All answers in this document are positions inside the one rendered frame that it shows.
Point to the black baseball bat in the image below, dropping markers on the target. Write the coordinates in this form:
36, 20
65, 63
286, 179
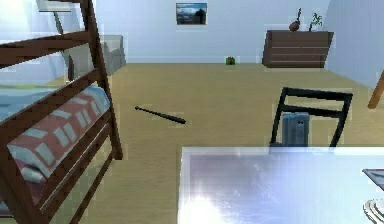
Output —
160, 115

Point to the shiny grey table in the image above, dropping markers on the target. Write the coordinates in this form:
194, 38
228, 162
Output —
273, 186

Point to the brown wooden bunk bed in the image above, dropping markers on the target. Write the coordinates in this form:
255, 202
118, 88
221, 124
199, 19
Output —
100, 63

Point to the framed blue landscape picture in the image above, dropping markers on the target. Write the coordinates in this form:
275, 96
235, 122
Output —
191, 13

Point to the brown wooden chest of drawers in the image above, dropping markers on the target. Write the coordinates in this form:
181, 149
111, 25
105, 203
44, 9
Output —
296, 48

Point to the black frame chair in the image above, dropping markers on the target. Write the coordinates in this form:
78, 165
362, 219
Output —
313, 96

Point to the grey armchair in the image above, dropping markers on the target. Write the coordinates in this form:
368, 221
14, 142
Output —
113, 55

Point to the brown wooden leg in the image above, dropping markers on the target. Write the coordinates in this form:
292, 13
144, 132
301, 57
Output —
377, 91

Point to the grey flat book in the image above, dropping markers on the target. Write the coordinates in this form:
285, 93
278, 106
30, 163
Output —
376, 176

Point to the grey blue box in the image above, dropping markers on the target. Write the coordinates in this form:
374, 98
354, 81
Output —
295, 129

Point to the white stacked plates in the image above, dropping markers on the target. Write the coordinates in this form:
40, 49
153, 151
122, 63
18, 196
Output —
375, 210

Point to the brown round vase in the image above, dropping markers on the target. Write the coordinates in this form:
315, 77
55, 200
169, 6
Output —
295, 24

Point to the small green house plant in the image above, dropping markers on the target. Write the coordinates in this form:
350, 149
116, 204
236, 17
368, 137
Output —
315, 20

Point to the red white checked blanket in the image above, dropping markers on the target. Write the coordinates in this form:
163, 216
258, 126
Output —
56, 130

